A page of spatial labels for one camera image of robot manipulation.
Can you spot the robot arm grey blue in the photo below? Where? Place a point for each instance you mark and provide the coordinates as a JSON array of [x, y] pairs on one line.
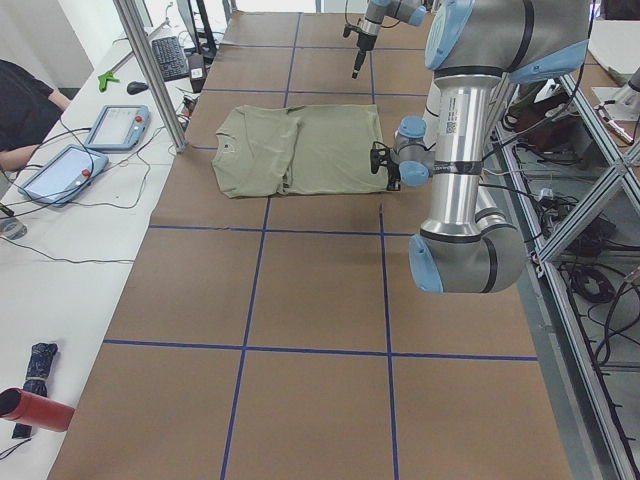
[[466, 245], [367, 30]]

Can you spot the near blue teach pendant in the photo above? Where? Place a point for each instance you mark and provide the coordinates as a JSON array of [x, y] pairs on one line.
[[65, 176]]

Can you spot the olive green long-sleeve shirt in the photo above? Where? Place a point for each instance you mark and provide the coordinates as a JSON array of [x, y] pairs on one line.
[[304, 150]]

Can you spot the aluminium frame post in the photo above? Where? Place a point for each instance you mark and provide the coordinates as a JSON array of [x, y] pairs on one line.
[[134, 29]]

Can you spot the black computer mouse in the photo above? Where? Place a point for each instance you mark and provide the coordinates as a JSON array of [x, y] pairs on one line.
[[136, 87]]

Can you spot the green plastic tool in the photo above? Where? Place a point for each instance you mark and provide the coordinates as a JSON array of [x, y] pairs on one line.
[[105, 79]]

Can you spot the black keyboard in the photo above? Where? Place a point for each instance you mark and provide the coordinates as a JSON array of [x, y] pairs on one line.
[[170, 57]]

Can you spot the brown paper table cover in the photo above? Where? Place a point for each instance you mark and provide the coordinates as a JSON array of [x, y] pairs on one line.
[[283, 337]]

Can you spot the red cardboard tube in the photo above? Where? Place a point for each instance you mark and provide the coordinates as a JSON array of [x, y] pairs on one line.
[[34, 410]]

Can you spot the folded navy umbrella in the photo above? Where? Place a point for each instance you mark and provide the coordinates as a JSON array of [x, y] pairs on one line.
[[37, 373]]

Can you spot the black power adapter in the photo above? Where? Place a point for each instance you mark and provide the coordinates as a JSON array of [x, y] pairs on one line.
[[197, 72]]

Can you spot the seated person black shirt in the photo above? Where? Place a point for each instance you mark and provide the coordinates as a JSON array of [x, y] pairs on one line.
[[29, 110]]

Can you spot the aluminium side frame rail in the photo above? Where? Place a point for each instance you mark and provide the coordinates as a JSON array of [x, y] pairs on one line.
[[577, 202]]

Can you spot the far blue teach pendant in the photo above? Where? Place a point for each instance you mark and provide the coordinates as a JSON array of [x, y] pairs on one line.
[[118, 128]]

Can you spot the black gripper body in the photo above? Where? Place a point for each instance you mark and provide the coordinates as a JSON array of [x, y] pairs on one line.
[[363, 44], [394, 178]]

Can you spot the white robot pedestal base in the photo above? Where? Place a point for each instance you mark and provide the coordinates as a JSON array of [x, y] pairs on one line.
[[432, 104]]

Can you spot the grey tape roll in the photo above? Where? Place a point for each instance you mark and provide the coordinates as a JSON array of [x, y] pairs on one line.
[[12, 228]]

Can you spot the blue teach pendant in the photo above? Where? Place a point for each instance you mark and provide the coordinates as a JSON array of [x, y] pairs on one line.
[[65, 176], [118, 128]]

